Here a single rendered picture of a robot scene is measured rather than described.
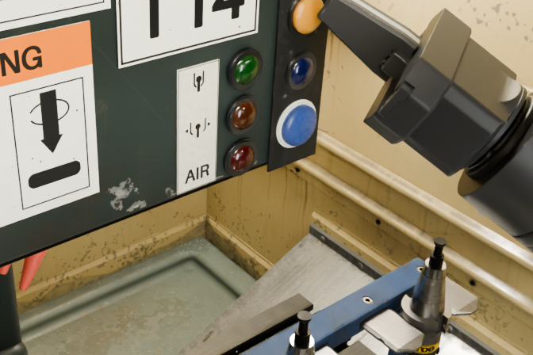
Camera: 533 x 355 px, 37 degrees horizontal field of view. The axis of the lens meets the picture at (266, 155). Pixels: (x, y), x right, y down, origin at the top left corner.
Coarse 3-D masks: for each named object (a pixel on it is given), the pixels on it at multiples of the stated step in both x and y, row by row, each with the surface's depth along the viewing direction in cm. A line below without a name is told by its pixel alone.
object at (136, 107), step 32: (0, 32) 38; (96, 32) 42; (256, 32) 49; (96, 64) 43; (160, 64) 46; (192, 64) 47; (224, 64) 49; (96, 96) 44; (128, 96) 45; (160, 96) 47; (224, 96) 50; (256, 96) 52; (96, 128) 45; (128, 128) 46; (160, 128) 48; (224, 128) 51; (256, 128) 53; (128, 160) 47; (160, 160) 49; (256, 160) 55; (128, 192) 48; (160, 192) 50; (192, 192) 53; (32, 224) 44; (64, 224) 46; (96, 224) 48; (0, 256) 44
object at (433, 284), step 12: (444, 264) 97; (420, 276) 98; (432, 276) 97; (444, 276) 97; (420, 288) 98; (432, 288) 97; (444, 288) 98; (420, 300) 98; (432, 300) 98; (444, 300) 99; (420, 312) 99; (432, 312) 99
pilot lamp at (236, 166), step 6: (240, 150) 52; (246, 150) 53; (252, 150) 53; (234, 156) 52; (240, 156) 52; (246, 156) 53; (252, 156) 53; (234, 162) 52; (240, 162) 53; (246, 162) 53; (234, 168) 53; (240, 168) 53; (246, 168) 53
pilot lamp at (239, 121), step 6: (246, 102) 51; (240, 108) 51; (246, 108) 51; (252, 108) 51; (234, 114) 51; (240, 114) 51; (246, 114) 51; (252, 114) 51; (234, 120) 51; (240, 120) 51; (246, 120) 51; (252, 120) 52; (234, 126) 51; (240, 126) 51; (246, 126) 52
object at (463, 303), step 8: (448, 280) 107; (448, 288) 106; (456, 288) 106; (464, 288) 106; (448, 296) 104; (456, 296) 104; (464, 296) 104; (472, 296) 104; (456, 304) 103; (464, 304) 103; (472, 304) 103; (456, 312) 102; (464, 312) 102; (472, 312) 102
